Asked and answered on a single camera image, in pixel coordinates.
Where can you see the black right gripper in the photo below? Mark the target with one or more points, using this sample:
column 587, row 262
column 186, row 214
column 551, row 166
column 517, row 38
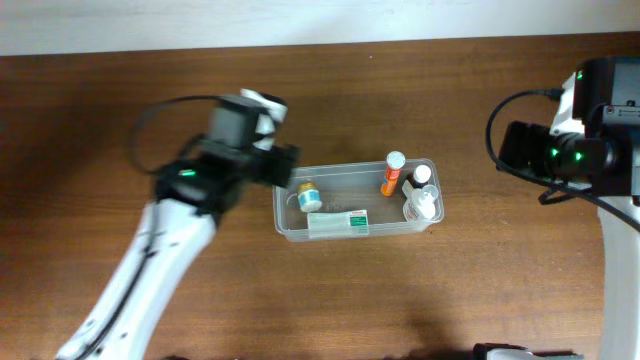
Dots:
column 513, row 148

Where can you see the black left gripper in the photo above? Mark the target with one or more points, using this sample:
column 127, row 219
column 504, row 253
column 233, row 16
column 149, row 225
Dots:
column 279, row 165

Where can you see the small jar with gold lid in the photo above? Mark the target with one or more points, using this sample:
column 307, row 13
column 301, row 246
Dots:
column 309, row 197

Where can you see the clear spray bottle white label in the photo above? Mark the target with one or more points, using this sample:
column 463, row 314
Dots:
column 420, row 203

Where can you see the orange Redoxon tube white cap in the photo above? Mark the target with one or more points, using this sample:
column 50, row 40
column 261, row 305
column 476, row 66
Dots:
column 395, row 162

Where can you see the white Panadol box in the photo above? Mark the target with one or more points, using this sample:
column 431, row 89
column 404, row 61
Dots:
column 338, row 225

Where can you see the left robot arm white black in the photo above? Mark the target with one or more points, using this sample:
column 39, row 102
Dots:
column 190, row 195

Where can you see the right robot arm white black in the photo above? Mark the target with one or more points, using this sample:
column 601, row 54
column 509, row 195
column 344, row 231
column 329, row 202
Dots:
column 618, row 212

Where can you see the clear plastic container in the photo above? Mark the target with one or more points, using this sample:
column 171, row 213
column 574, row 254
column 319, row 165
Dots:
column 343, row 188

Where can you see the dark bottle with white cap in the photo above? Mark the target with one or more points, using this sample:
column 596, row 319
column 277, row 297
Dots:
column 419, row 177

